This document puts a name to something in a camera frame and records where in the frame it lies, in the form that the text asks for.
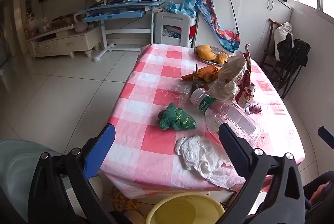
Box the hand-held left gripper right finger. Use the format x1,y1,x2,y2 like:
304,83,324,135
216,123,306,224

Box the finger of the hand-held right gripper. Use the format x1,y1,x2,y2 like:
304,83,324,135
318,126,334,149

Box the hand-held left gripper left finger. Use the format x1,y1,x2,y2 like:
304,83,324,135
27,123,118,224

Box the clear plastic clamshell box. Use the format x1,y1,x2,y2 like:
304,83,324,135
209,102,264,147

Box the white plastic bag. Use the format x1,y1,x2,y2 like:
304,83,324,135
174,135,244,189

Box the small red packet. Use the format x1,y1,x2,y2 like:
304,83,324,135
245,103,263,115

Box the clear plastic bottle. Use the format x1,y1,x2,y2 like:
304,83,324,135
190,88,230,136

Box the red printed packaging bag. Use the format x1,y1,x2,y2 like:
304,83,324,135
233,44,256,110

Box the white tissue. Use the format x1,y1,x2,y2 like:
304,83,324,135
209,79,239,101

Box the green plush toy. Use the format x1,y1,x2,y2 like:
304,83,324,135
159,103,197,131

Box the translucent plastic bag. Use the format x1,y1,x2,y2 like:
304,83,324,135
218,54,247,84

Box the yellow plastic basin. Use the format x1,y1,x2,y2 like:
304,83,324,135
145,194,225,224

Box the colourful crocheted cushion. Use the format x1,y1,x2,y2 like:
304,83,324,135
111,186,140,211

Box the person's black clothing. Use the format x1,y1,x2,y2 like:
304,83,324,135
303,172,334,224

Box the grey-green armchair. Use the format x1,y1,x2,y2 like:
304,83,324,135
0,139,79,216

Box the red white checked tablecloth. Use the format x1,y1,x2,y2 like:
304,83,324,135
100,43,306,200

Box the black folding camp chair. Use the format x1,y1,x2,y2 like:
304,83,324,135
271,34,311,99

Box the large yellow mango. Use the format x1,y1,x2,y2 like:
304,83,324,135
196,45,217,61

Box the white sack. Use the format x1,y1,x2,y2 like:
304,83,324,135
275,22,293,44

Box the colourful printed bag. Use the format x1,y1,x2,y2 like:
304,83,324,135
196,0,240,52

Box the dark wooden chair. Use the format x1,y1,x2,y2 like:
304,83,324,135
262,18,283,76

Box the cream television cabinet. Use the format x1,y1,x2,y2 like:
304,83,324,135
27,23,102,58

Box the pink kettlebell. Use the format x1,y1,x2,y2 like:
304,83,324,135
73,13,88,33

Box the white cabinet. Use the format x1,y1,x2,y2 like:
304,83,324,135
193,0,293,68

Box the blue study desk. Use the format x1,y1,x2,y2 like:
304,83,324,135
83,0,165,61

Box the plastic bags on cabinet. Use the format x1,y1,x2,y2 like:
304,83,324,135
27,17,50,33

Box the white plastic stool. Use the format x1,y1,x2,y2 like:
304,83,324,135
154,12,197,48

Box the blue plastic bag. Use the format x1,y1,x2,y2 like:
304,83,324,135
164,0,197,17

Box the wire basket with mangoes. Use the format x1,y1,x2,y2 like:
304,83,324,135
194,46,230,64

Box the black strap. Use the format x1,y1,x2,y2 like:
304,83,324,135
209,0,240,34

